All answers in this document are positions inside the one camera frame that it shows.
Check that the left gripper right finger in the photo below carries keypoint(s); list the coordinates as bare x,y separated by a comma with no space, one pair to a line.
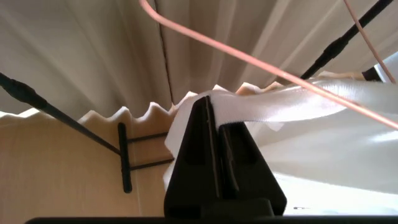
248,174

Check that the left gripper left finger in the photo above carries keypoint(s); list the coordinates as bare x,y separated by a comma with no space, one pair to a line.
189,177

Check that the white printed shirt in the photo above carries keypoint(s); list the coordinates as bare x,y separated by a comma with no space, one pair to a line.
311,149

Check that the black clothes rack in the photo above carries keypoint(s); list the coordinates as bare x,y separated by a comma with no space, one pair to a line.
124,155

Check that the beige curtain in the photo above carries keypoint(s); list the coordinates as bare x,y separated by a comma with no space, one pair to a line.
77,46

